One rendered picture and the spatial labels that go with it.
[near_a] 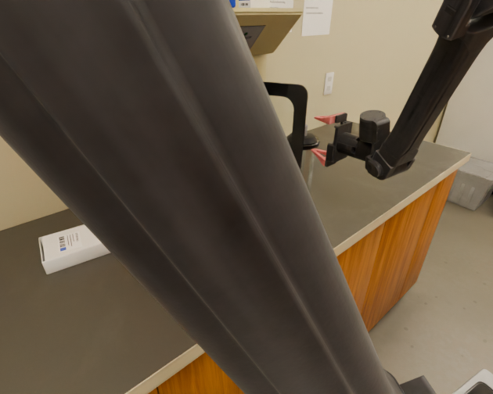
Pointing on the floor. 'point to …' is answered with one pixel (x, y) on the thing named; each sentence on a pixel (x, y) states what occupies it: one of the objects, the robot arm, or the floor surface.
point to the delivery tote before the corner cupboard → (475, 182)
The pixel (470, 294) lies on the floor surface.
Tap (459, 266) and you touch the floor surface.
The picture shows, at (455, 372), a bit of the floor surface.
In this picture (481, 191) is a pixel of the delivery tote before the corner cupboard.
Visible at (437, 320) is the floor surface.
